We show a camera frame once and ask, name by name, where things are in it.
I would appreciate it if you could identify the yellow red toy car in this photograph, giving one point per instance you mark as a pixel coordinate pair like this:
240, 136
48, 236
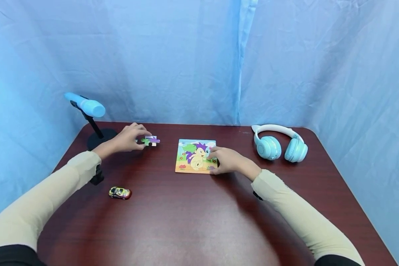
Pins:
120, 193

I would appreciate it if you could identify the black wrist band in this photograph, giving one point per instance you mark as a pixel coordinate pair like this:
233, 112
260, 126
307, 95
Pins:
257, 195
97, 175

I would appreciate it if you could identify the person's right hand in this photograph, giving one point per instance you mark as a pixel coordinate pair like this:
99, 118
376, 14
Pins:
232, 162

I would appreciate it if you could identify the person's right fingers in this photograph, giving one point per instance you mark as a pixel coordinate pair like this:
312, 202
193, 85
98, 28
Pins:
214, 150

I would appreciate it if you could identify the light blue microphone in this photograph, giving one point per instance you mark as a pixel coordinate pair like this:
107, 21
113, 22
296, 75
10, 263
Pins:
86, 104

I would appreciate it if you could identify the person's left index finger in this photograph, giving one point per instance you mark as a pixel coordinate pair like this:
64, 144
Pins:
145, 133

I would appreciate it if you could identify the person's left hand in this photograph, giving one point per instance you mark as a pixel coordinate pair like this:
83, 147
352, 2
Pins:
124, 142

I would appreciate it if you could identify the light blue cat-ear headphones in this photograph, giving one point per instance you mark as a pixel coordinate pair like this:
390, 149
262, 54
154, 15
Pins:
279, 146

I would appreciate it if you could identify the black microphone stand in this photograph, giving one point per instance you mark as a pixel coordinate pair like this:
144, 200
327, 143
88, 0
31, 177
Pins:
98, 135

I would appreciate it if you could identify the person's right forearm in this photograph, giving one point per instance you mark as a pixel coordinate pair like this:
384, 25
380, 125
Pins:
302, 218

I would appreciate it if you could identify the person's left fingers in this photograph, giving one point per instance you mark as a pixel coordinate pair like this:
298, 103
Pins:
138, 126

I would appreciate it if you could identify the person's left thumb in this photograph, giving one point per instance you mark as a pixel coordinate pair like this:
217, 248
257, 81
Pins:
139, 146

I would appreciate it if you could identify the person's left forearm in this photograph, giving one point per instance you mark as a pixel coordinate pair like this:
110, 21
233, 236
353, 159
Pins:
36, 207

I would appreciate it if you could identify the purple green puzzle piece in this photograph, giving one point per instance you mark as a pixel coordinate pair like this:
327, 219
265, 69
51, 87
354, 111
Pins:
151, 140

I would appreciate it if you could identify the colourful cartoon puzzle board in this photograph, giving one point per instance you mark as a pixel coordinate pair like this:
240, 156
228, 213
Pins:
193, 157

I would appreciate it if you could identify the person's right thumb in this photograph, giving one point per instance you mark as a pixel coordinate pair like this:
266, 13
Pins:
215, 170

